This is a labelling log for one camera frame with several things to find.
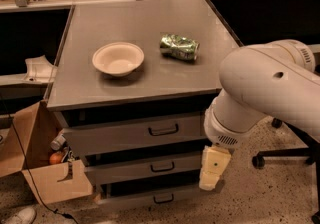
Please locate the orange fruit in box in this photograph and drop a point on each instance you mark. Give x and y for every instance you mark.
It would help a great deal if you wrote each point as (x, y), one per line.
(55, 158)

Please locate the grey middle drawer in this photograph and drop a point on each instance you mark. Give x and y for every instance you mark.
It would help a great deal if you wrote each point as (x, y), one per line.
(112, 168)

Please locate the grey bottle in box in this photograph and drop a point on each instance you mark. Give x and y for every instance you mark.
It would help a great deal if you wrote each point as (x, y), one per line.
(58, 142)

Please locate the grey bottom drawer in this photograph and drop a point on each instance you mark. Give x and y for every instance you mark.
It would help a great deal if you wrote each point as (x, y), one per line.
(156, 197)

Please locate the grey drawer cabinet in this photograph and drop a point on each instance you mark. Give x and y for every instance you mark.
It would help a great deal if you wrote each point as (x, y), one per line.
(161, 86)

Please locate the crushed green soda can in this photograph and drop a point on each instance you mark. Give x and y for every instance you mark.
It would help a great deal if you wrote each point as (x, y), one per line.
(179, 47)

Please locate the grey drawer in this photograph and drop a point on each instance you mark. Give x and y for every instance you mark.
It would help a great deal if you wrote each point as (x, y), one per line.
(156, 197)
(112, 168)
(134, 133)

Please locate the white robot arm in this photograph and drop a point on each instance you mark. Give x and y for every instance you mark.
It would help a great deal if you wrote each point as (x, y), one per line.
(276, 79)

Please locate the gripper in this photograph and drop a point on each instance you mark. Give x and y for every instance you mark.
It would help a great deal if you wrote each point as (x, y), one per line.
(220, 133)

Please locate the white shoe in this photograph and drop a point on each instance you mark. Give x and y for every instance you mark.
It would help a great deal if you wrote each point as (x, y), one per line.
(24, 216)

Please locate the grey top drawer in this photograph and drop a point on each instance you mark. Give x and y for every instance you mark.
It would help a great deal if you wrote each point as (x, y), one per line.
(134, 133)

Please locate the beige paper bowl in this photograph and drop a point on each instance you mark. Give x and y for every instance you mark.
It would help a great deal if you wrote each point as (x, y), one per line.
(118, 59)

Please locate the white curved plastic part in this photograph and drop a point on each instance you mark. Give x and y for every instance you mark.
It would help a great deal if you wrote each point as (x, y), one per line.
(39, 71)

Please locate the brown cardboard box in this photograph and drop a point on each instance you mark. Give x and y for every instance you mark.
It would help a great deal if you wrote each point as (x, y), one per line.
(27, 150)

